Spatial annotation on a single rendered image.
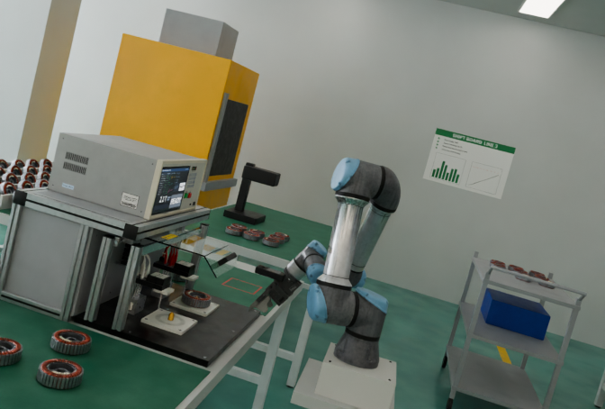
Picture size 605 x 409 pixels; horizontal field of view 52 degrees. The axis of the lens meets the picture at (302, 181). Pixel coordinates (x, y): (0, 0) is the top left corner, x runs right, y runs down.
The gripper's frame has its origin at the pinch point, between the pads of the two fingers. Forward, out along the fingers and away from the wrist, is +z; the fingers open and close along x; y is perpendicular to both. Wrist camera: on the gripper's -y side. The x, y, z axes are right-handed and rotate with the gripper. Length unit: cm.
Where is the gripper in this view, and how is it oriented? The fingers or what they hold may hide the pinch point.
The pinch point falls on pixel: (252, 305)
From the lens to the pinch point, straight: 242.0
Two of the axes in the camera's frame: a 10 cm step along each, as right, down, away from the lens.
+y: 6.9, 7.1, -1.0
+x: 1.9, -0.4, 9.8
